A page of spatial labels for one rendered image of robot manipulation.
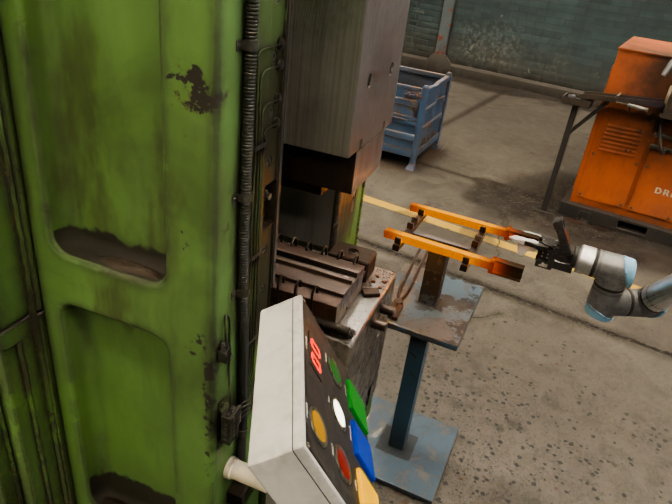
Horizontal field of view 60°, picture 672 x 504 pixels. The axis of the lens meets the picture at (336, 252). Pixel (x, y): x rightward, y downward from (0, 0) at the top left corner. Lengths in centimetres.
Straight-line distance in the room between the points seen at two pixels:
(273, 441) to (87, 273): 63
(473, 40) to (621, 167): 480
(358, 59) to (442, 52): 817
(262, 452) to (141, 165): 60
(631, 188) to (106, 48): 416
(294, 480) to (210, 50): 62
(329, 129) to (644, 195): 383
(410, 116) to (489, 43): 417
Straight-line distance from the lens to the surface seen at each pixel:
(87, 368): 153
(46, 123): 123
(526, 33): 892
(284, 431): 79
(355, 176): 124
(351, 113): 114
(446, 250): 175
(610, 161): 476
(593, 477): 264
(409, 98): 503
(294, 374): 86
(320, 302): 139
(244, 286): 116
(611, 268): 193
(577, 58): 880
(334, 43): 113
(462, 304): 202
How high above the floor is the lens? 176
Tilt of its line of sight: 29 degrees down
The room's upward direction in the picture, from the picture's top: 7 degrees clockwise
